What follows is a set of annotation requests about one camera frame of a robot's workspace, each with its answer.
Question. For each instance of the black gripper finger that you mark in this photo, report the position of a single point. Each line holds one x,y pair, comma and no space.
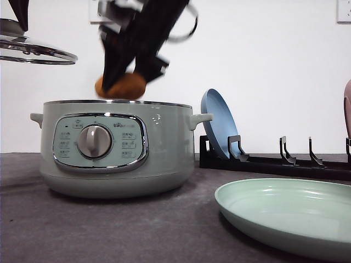
21,11

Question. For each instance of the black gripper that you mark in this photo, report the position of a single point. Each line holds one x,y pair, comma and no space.
136,29

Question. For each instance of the brown potato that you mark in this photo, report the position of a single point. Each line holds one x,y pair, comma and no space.
128,86

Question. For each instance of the glass steamer lid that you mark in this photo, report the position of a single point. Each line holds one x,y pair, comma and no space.
16,45

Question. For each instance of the green plate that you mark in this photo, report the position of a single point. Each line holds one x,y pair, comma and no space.
307,218

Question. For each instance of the green electric steamer pot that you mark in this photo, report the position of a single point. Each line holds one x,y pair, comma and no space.
117,149

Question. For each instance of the blue plate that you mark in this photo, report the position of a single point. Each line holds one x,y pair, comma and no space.
223,124

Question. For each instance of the black plate rack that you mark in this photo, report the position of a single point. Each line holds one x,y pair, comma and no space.
285,165

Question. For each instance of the pink plate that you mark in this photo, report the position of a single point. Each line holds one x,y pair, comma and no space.
347,107

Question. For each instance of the dark grey table mat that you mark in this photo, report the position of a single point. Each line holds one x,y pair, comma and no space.
39,224

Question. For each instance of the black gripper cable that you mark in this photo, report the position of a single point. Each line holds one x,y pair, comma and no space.
180,39

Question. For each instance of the white wall socket left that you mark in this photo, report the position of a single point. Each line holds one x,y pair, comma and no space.
92,18

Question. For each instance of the white wall socket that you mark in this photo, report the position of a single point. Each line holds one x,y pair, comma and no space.
344,12
92,18

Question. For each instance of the white wall socket right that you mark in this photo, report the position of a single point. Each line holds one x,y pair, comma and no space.
344,12

